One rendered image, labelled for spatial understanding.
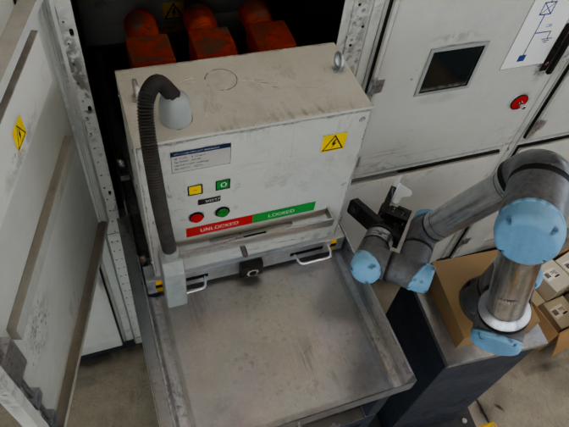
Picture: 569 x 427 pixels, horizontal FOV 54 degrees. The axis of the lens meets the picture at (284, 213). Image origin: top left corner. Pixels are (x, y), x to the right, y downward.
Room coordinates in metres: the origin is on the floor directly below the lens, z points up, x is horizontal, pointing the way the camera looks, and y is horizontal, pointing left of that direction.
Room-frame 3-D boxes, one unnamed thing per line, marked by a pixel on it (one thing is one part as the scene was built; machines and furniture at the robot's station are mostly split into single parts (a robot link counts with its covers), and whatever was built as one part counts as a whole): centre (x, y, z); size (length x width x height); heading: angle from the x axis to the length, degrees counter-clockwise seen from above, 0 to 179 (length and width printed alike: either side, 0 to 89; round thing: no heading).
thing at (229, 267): (0.79, 0.08, 0.90); 0.54 x 0.05 x 0.06; 117
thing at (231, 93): (1.01, 0.19, 1.15); 0.51 x 0.50 x 0.48; 27
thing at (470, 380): (0.86, -0.60, 0.37); 0.30 x 0.30 x 0.73; 22
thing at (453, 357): (0.86, -0.60, 0.74); 0.32 x 0.32 x 0.02; 22
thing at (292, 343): (0.71, 0.04, 0.82); 0.68 x 0.62 x 0.06; 27
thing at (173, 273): (0.62, 0.23, 1.04); 0.08 x 0.05 x 0.17; 27
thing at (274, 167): (0.78, 0.07, 1.15); 0.48 x 0.01 x 0.48; 117
